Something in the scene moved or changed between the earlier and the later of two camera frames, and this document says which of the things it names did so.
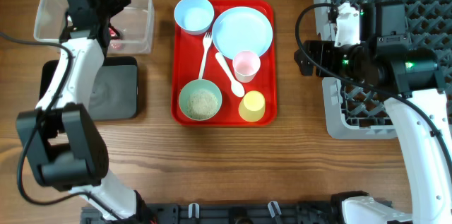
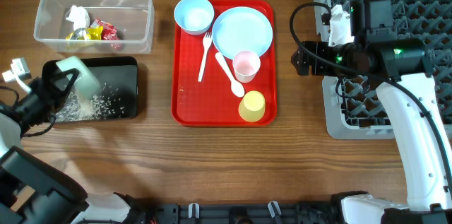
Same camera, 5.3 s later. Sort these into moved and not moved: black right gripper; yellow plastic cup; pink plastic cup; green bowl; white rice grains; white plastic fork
Moved: white rice grains; green bowl
Not moved: yellow plastic cup; black right gripper; pink plastic cup; white plastic fork
